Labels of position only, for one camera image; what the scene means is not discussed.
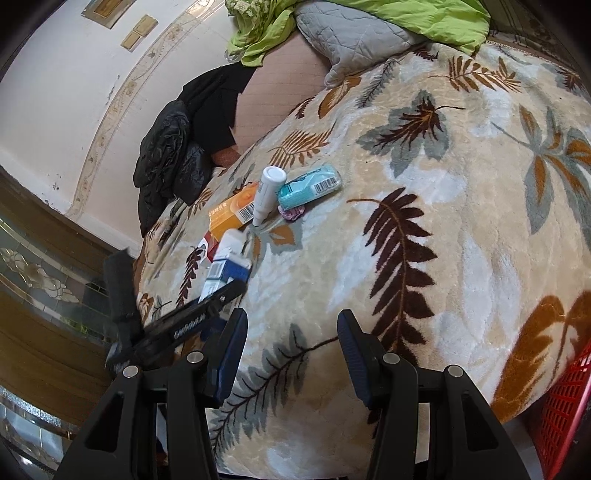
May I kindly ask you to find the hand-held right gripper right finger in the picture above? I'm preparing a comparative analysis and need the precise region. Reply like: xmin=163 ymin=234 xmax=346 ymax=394
xmin=337 ymin=309 xmax=532 ymax=480

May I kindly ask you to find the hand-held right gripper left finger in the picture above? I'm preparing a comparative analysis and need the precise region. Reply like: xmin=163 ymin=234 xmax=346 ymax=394
xmin=53 ymin=308 xmax=249 ymax=480

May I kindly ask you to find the leaf print fleece blanket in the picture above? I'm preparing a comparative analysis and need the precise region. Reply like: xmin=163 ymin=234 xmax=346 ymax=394
xmin=134 ymin=41 xmax=591 ymax=476

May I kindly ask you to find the black cloth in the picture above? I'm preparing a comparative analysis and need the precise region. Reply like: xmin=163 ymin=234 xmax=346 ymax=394
xmin=178 ymin=65 xmax=257 ymax=158

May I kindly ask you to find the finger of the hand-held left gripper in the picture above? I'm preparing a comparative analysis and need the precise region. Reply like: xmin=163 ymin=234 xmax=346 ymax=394
xmin=104 ymin=249 xmax=144 ymax=344
xmin=196 ymin=279 xmax=248 ymax=321

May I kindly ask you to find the red plastic mesh basket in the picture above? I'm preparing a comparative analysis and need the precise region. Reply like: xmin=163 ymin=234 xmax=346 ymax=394
xmin=526 ymin=342 xmax=591 ymax=480

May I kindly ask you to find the black puffer jacket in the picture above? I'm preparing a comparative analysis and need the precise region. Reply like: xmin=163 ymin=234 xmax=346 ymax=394
xmin=134 ymin=99 xmax=215 ymax=236

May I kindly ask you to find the metal wall plaque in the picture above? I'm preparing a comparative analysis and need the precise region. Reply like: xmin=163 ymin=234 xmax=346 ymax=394
xmin=81 ymin=0 xmax=125 ymax=29

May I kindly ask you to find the orange cardboard box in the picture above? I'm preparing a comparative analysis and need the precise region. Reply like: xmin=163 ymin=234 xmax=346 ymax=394
xmin=209 ymin=181 xmax=260 ymax=238

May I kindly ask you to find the green patterned quilt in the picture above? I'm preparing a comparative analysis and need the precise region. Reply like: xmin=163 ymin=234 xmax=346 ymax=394
xmin=225 ymin=0 xmax=491 ymax=68

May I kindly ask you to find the wooden glass door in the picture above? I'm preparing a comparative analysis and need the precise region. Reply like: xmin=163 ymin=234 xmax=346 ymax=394
xmin=0 ymin=166 xmax=144 ymax=462

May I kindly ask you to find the white plastic bottle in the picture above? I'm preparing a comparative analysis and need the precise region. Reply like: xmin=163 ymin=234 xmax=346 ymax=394
xmin=252 ymin=166 xmax=287 ymax=227

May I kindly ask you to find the teal tissue packet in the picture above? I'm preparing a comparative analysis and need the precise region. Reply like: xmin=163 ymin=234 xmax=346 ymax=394
xmin=277 ymin=164 xmax=343 ymax=208

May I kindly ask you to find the brown fabric sofa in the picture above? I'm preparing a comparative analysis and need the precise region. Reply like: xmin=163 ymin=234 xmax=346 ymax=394
xmin=210 ymin=0 xmax=573 ymax=169

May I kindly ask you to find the white blue cardboard box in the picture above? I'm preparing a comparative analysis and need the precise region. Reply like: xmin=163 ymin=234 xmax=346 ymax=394
xmin=198 ymin=229 xmax=253 ymax=305

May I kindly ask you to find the grey quilted pillow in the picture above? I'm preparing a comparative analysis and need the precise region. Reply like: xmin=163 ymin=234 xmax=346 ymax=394
xmin=295 ymin=2 xmax=428 ymax=88

